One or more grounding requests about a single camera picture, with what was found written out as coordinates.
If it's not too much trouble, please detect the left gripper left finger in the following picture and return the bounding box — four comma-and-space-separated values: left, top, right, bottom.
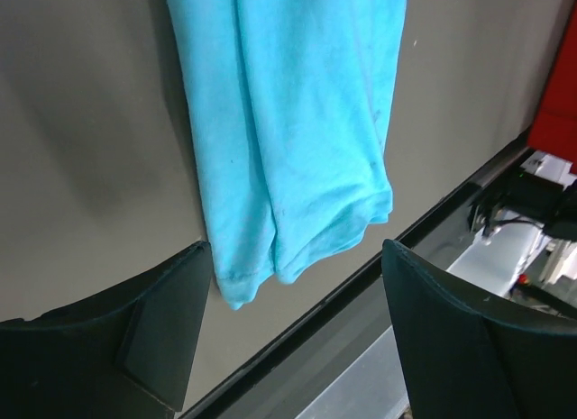
1, 241, 212, 418

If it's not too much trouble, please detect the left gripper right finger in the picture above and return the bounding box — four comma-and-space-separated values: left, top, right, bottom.
381, 240, 576, 418

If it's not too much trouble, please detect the bright cyan t shirt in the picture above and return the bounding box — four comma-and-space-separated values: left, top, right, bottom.
167, 0, 408, 309

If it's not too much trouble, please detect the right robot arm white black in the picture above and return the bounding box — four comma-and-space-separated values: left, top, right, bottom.
448, 151, 576, 318

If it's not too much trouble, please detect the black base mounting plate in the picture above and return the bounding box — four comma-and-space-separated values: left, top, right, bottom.
185, 137, 536, 418

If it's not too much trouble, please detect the red plastic bin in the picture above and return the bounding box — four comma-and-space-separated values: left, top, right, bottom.
527, 7, 577, 173

